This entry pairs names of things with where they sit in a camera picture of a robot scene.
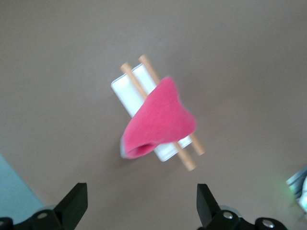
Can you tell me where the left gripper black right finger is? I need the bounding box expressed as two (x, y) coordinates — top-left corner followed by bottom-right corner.
(196, 183), (241, 230)

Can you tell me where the white rectangular tray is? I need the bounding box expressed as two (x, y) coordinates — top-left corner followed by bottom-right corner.
(110, 54), (206, 172)

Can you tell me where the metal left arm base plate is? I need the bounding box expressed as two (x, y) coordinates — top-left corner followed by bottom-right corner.
(285, 167), (307, 192)

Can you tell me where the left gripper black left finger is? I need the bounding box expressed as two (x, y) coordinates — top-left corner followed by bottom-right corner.
(28, 183), (89, 230)

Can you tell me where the pink towel with grey edge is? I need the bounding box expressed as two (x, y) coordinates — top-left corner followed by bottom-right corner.
(119, 76), (198, 161)

